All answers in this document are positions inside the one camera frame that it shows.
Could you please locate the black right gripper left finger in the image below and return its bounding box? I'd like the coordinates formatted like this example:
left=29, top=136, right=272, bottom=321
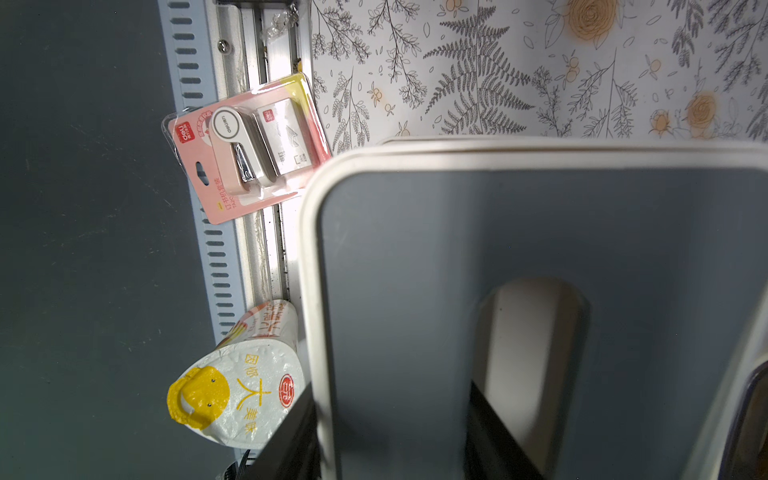
left=236, top=384, right=320, bottom=480

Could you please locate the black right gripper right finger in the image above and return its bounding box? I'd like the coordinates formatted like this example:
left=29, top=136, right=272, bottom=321
left=464, top=383, right=543, bottom=480

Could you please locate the yellow smiley snack cup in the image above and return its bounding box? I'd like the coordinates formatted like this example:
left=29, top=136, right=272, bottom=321
left=167, top=300, right=307, bottom=450

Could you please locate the pink blister pack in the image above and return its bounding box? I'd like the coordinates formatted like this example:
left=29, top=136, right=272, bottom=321
left=162, top=73, right=332, bottom=225

